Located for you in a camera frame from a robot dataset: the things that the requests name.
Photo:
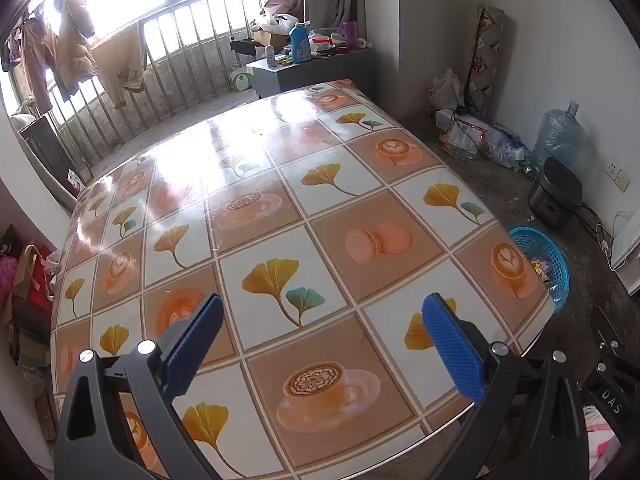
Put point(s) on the dark grey rice cooker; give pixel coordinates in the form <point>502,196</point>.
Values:
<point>555,195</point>

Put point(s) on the beige garment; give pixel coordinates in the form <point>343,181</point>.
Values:
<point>120,65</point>

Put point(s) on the blue detergent bottle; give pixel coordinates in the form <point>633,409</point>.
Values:
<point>300,45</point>

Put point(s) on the empty clear water jug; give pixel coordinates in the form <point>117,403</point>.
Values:
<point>557,135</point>

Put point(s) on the blue plastic basket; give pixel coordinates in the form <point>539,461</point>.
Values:
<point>530,245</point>

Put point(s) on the grey cabinet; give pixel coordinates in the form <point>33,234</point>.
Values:
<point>310,72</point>

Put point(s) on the clear printed plastic bag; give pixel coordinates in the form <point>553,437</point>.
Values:
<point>505,145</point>

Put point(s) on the black tray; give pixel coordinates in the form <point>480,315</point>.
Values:
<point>244,46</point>

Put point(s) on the white and green paper bag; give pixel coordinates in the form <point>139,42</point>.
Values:
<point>242,79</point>

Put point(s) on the small white bottle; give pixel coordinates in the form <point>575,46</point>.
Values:
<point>271,57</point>

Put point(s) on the pink bag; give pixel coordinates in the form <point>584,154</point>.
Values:
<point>10,280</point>

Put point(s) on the red tote bag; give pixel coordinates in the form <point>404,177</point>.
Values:
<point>35,295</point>

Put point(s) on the purple bottle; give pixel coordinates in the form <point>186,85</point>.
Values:
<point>350,35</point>

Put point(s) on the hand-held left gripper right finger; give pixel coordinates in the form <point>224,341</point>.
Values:
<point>452,355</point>

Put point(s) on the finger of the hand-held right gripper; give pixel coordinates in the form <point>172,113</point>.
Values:
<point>620,342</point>

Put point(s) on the wall socket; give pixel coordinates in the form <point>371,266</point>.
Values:
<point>617,175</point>

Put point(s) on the pink cloth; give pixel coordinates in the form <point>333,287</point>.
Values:
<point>602,452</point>

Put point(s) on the white water dispenser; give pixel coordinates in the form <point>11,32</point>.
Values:
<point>627,255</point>

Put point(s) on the dark wooden cabinet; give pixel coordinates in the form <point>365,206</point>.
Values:
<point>47,155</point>

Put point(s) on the rolled patterned mat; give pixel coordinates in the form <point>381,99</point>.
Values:
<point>485,55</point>

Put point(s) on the cardboard box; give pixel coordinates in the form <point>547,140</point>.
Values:
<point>272,39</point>

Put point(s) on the patterned tablecloth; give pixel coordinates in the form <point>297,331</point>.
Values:
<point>320,220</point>

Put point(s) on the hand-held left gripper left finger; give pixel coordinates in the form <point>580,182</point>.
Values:
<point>192,342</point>

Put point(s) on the peach down jacket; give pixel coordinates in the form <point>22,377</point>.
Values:
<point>75,35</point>

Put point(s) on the crumpled white plastic bag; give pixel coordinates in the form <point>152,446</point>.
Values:
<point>275,21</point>

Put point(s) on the dark garment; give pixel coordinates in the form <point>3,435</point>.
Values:
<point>10,52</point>

